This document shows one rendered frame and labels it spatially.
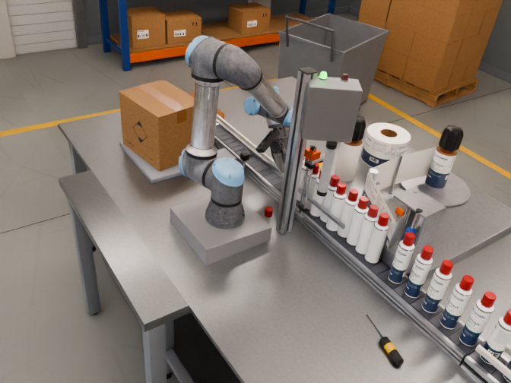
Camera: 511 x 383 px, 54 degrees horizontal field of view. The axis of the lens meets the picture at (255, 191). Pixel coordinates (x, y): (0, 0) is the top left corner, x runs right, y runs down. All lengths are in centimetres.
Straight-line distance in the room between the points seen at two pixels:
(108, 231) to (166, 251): 25
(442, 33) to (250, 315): 402
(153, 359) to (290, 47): 302
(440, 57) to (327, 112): 368
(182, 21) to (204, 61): 396
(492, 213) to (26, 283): 237
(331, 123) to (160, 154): 85
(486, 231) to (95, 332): 188
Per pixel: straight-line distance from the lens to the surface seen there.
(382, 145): 233
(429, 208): 175
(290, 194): 186
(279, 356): 159
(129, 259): 185
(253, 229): 187
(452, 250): 205
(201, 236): 182
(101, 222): 203
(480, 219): 227
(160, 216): 203
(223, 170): 177
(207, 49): 169
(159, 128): 214
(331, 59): 406
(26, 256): 320
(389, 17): 555
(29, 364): 269
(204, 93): 175
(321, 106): 163
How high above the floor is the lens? 210
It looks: 36 degrees down
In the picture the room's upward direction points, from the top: 6 degrees clockwise
